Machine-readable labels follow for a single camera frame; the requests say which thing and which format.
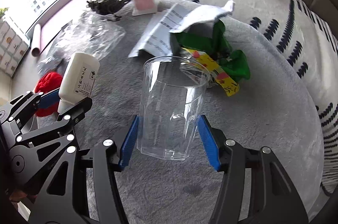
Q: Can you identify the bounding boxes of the white plastic bottle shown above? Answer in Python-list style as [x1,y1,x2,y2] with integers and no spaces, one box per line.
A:
[57,52,100,113]

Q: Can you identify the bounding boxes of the clear plastic cup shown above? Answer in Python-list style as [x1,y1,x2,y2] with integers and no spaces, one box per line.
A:
[137,56,210,160]

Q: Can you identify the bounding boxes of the green snack wrapper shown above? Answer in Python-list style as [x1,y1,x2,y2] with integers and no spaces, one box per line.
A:
[170,20,250,97]

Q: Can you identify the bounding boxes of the white printed paper sheets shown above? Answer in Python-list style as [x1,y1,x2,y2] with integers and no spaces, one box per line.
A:
[128,0,235,57]

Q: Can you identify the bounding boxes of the red cloth ball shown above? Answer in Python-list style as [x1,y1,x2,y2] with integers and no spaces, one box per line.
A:
[34,72,63,117]

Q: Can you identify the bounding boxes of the rolled purple yoga mat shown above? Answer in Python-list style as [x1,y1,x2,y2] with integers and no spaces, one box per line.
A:
[31,24,41,57]

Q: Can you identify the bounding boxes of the white storage boxes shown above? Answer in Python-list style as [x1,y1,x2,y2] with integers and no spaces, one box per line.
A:
[0,16,30,78]

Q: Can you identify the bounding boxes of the grey fluffy table cover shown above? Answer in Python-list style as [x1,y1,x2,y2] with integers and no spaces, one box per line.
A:
[76,18,323,223]

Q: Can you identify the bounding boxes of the clear crumpled plastic bag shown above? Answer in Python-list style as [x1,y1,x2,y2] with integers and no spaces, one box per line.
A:
[38,11,125,70]

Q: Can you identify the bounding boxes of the black spiky pinecone object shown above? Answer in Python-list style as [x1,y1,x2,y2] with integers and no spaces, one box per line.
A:
[87,0,131,21]

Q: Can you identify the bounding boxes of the white black patterned rug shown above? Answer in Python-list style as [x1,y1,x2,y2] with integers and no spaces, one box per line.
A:
[187,0,337,193]

